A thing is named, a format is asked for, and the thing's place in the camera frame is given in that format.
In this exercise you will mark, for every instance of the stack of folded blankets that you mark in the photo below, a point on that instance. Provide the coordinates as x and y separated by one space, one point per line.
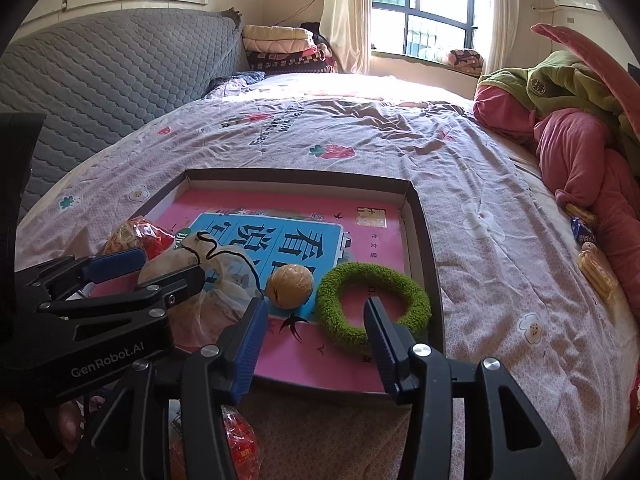
285 47

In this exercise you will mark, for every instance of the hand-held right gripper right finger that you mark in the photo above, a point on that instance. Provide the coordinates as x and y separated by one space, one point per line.
385 350

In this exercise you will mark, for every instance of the red snack ball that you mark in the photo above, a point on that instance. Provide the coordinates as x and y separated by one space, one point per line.
240 445
145 237

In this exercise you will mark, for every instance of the dark patterned cloth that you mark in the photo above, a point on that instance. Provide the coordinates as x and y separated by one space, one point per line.
235 82

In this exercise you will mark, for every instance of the black framed window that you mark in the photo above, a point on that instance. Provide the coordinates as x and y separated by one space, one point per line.
425 5

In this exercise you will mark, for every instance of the shallow cardboard box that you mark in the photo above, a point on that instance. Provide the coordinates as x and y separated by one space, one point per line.
420 240

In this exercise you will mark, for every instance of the grey quilted headboard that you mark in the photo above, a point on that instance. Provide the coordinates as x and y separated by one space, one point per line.
110 75

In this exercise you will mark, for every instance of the small yellow snack packet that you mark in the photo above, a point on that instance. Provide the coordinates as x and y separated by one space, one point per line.
580 212

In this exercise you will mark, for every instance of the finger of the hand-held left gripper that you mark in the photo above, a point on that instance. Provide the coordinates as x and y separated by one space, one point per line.
165 287
115 262

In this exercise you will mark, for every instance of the green blanket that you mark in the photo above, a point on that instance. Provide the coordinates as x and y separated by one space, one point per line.
555 80

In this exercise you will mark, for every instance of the folded patterned blanket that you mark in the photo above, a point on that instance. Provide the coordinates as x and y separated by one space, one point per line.
465 60

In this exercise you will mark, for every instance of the pink quilt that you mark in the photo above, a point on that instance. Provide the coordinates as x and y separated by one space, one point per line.
580 160

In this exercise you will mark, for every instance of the cream curtain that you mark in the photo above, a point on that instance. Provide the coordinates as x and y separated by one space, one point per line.
496 5
345 15

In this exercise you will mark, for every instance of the tan walnut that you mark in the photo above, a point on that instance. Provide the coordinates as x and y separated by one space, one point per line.
289 286

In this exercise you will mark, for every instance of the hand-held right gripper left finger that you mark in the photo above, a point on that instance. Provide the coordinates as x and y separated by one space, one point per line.
250 345

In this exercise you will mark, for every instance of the yellow biscuit packet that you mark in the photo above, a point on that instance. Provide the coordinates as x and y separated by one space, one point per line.
597 272

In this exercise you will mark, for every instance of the blue snack packet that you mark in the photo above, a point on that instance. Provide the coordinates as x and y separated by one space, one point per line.
582 230

